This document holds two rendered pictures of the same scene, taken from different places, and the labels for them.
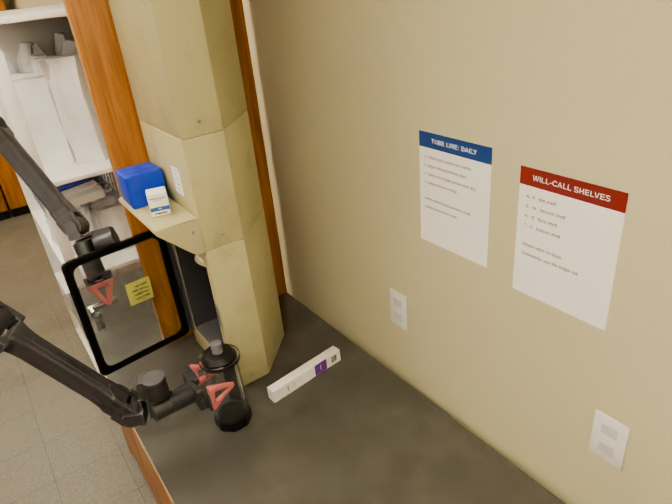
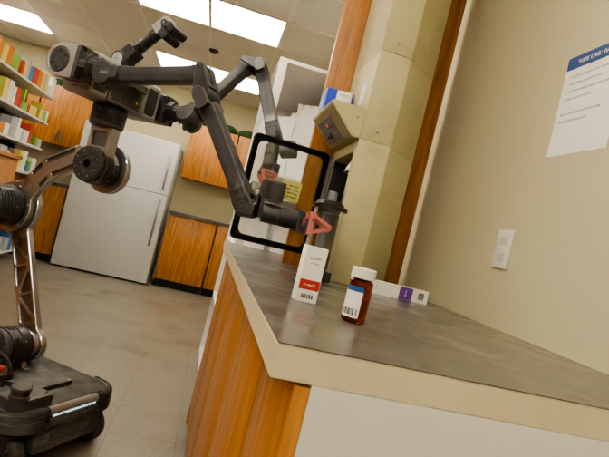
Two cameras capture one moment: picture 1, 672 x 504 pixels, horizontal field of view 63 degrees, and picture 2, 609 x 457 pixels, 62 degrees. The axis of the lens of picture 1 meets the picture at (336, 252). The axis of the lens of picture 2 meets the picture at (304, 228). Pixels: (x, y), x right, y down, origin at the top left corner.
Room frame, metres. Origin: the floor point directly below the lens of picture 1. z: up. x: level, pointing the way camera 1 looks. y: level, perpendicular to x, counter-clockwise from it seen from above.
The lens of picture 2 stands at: (-0.26, -0.18, 1.06)
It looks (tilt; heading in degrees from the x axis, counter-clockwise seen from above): 1 degrees up; 22
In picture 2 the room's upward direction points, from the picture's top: 14 degrees clockwise
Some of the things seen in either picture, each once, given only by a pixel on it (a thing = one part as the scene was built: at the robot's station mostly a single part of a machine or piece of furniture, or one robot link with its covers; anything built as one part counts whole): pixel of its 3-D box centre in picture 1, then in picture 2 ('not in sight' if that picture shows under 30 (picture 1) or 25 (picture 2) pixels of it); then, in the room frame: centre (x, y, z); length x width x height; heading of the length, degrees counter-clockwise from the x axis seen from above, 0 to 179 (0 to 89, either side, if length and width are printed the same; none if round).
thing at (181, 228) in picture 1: (159, 224); (333, 126); (1.38, 0.47, 1.46); 0.32 x 0.11 x 0.10; 33
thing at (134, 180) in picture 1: (142, 184); (335, 105); (1.45, 0.51, 1.56); 0.10 x 0.10 x 0.09; 33
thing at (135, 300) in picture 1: (131, 301); (281, 194); (1.44, 0.64, 1.19); 0.30 x 0.01 x 0.40; 129
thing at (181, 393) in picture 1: (184, 395); (289, 218); (1.10, 0.43, 1.10); 0.10 x 0.07 x 0.07; 33
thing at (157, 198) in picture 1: (158, 201); (343, 102); (1.35, 0.45, 1.54); 0.05 x 0.05 x 0.06; 18
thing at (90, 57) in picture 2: not in sight; (91, 66); (1.02, 1.25, 1.45); 0.09 x 0.08 x 0.12; 3
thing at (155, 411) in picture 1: (161, 404); (270, 211); (1.06, 0.48, 1.10); 0.07 x 0.06 x 0.07; 123
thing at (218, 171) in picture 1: (228, 245); (372, 177); (1.48, 0.32, 1.33); 0.32 x 0.25 x 0.77; 33
